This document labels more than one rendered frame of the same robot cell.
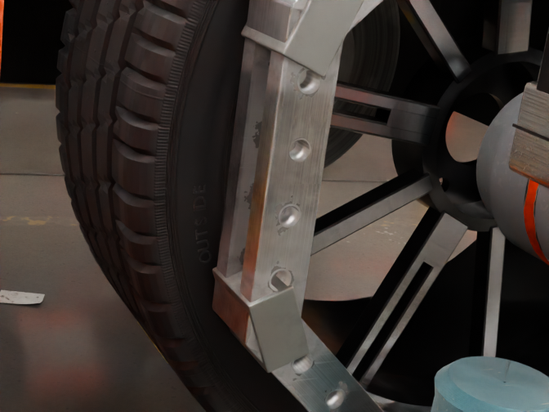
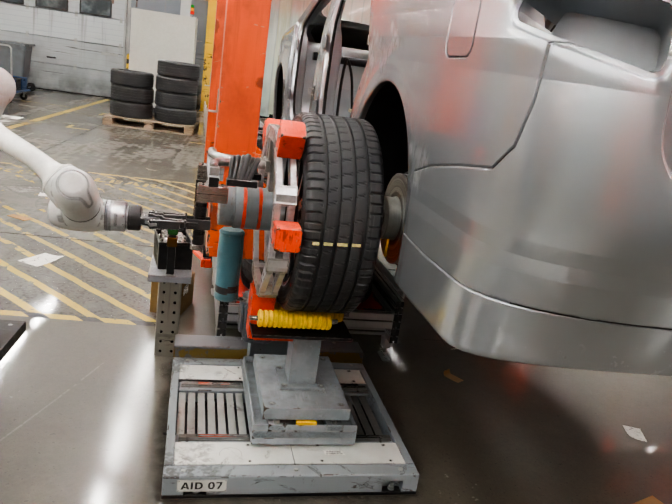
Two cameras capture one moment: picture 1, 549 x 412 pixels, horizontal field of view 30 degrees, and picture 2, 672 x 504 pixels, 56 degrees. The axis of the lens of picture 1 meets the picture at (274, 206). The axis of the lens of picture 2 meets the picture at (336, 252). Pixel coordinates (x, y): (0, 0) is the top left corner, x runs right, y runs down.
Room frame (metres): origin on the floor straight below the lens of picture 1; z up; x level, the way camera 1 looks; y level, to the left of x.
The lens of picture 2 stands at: (1.47, -2.14, 1.32)
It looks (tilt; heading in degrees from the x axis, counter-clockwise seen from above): 16 degrees down; 104
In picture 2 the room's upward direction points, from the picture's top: 8 degrees clockwise
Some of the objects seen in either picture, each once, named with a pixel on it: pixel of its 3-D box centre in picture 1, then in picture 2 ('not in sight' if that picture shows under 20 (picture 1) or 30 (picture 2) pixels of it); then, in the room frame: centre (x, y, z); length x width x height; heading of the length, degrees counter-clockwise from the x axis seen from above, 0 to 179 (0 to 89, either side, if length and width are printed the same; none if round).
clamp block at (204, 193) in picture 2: not in sight; (212, 192); (0.67, -0.46, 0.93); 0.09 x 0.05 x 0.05; 28
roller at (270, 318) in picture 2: not in sight; (294, 319); (0.91, -0.28, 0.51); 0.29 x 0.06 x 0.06; 28
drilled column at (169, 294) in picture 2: not in sight; (168, 308); (0.18, 0.21, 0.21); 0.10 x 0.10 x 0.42; 28
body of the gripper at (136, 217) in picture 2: not in sight; (144, 218); (0.50, -0.55, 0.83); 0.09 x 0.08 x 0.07; 28
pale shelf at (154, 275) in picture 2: not in sight; (171, 262); (0.20, 0.18, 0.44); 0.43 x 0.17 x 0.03; 118
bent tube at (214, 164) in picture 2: not in sight; (242, 156); (0.71, -0.36, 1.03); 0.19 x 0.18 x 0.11; 28
